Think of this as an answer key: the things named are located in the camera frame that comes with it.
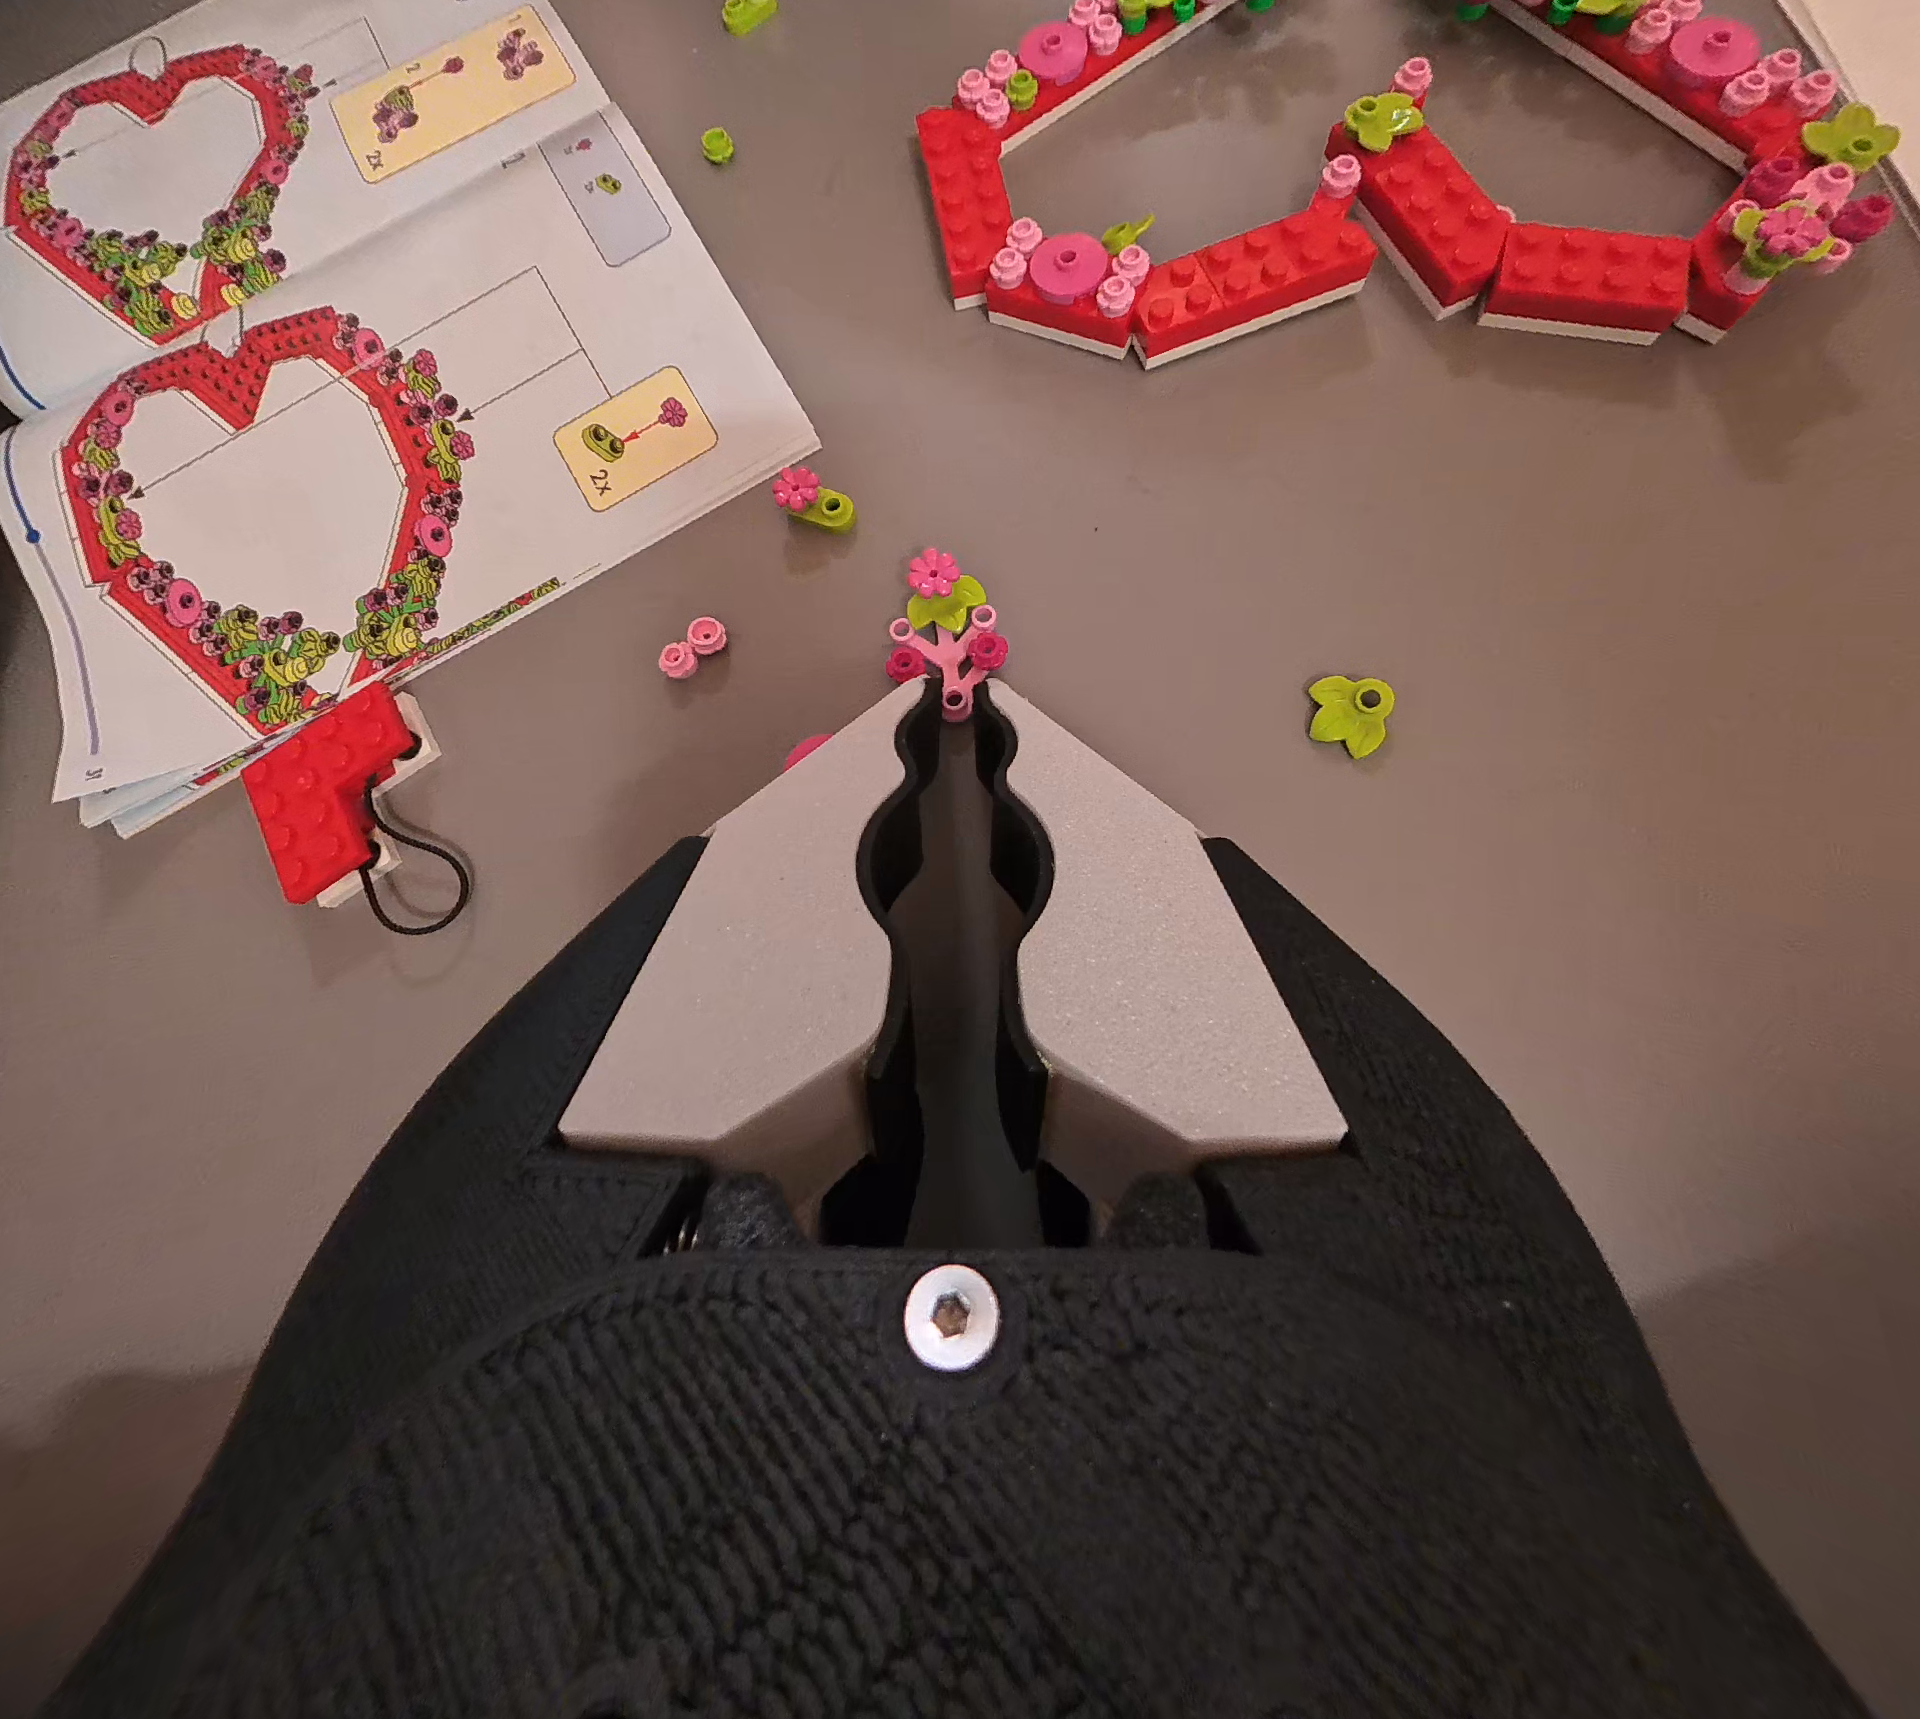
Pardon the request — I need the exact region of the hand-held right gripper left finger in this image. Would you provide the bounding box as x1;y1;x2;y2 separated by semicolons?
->
558;681;940;1250

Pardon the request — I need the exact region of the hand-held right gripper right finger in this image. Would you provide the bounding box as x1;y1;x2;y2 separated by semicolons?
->
959;681;1350;1250

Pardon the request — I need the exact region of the pink lego flower stem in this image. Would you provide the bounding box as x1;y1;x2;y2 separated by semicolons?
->
885;545;1007;720

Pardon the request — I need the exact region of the red heart lego frame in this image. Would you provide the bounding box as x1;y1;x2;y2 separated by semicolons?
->
917;0;1908;372

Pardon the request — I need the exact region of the lime lego leaf piece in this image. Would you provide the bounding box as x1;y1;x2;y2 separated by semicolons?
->
1305;677;1396;762

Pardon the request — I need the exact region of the red corner lego piece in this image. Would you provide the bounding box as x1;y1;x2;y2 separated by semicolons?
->
241;684;445;910

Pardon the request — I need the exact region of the lego instruction booklet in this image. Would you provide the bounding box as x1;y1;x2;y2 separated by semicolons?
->
0;0;824;844

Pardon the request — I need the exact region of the black string loop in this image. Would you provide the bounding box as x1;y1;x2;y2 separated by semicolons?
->
361;826;472;937

